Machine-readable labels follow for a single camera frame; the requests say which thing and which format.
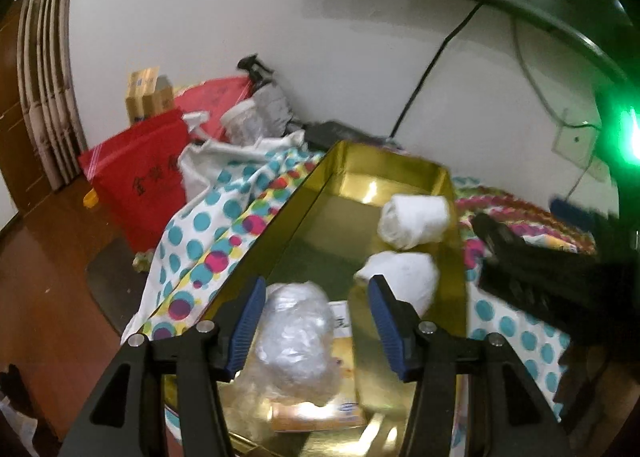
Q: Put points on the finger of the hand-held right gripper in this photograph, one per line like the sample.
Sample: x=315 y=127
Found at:
x=530 y=282

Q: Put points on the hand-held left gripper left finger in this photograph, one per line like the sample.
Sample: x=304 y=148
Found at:
x=245 y=327

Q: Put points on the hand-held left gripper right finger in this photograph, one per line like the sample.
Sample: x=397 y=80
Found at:
x=385 y=332

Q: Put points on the clear plastic bag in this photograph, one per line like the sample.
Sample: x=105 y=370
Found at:
x=295 y=337

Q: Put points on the white sock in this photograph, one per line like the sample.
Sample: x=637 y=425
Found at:
x=405 y=274
x=415 y=219

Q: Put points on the yellow cardboard packet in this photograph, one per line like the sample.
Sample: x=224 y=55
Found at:
x=320 y=417

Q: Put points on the gold tin box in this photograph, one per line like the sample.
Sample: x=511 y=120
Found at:
x=320 y=217

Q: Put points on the polka dot tablecloth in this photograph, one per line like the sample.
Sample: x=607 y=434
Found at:
x=215 y=237

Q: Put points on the dark floor mat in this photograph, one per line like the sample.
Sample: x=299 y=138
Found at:
x=115 y=282

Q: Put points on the white cloth bag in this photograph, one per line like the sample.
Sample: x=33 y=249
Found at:
x=210 y=162

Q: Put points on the red paper bag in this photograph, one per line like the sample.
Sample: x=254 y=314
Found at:
x=130 y=177

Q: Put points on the small yellow floor toy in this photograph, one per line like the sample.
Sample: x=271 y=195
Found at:
x=91 y=199

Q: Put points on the clear plastic jar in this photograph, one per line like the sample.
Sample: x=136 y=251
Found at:
x=245 y=122

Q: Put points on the black flat box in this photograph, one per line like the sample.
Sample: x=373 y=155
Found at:
x=330 y=132

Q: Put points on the spray bottle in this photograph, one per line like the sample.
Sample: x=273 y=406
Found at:
x=270 y=97

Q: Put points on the red flat bag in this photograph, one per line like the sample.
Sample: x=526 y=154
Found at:
x=210 y=97

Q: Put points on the brown carton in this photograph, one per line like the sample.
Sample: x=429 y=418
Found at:
x=160 y=97

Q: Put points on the yellow carton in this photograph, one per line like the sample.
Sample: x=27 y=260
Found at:
x=136 y=97

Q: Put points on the wooden door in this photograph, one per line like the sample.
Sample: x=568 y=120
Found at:
x=20 y=137

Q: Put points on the striped curtain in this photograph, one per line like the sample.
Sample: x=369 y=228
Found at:
x=45 y=87

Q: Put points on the wall socket plate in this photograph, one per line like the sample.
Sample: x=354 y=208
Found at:
x=575 y=142

